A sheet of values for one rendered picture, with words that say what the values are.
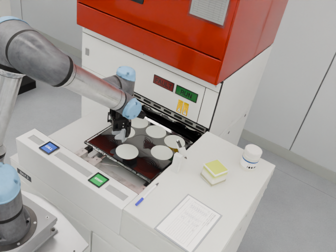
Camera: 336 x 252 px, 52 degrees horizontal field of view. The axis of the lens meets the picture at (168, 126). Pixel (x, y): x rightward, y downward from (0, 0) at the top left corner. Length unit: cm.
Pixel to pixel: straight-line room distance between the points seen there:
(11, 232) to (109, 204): 32
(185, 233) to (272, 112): 215
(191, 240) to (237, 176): 39
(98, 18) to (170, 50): 42
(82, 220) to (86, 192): 18
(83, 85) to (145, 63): 70
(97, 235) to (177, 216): 37
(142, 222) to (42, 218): 34
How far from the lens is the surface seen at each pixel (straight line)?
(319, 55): 291
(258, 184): 145
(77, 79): 102
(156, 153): 154
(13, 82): 108
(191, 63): 148
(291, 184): 309
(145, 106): 177
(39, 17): 469
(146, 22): 156
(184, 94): 161
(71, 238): 132
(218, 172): 132
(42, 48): 96
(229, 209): 130
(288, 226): 275
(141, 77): 173
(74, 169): 135
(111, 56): 183
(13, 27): 103
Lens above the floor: 189
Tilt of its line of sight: 35 degrees down
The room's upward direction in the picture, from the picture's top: 11 degrees clockwise
